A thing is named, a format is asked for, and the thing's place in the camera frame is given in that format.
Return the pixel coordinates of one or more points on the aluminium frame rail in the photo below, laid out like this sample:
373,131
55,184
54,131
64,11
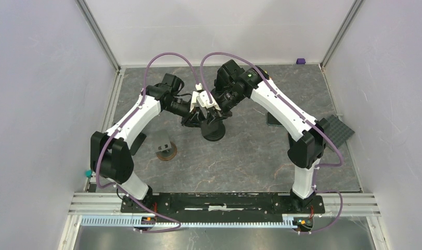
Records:
350,16
112,99

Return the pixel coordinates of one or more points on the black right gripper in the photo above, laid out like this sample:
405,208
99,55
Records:
223,113

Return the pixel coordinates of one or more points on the aluminium frame rail left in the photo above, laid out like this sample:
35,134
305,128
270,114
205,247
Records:
112,99

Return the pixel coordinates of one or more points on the black phone under blue phone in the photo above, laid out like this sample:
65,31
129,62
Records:
271,120

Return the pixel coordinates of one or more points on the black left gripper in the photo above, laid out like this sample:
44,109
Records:
194,119

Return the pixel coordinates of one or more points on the grey stand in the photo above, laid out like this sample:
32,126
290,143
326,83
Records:
164,148

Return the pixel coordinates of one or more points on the black folding phone stand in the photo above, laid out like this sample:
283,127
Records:
139,140

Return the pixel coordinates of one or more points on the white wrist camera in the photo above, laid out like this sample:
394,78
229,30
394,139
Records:
197,98
210,102

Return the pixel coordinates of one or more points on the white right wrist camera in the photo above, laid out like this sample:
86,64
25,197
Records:
210,102

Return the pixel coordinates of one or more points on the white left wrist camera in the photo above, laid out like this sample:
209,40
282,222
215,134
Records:
197,98

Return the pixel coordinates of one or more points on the teal small clip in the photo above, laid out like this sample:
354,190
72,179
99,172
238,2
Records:
88,173

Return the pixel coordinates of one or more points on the grey lego baseplate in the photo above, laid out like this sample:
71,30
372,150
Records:
338,132

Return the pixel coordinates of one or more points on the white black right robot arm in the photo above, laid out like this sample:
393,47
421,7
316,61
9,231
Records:
306,144

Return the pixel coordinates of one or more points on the aluminium frame rail right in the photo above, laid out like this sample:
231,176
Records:
350,16

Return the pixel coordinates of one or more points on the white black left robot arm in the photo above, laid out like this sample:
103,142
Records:
112,151

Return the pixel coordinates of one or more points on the purple toy block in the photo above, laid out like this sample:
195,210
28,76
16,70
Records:
300,61

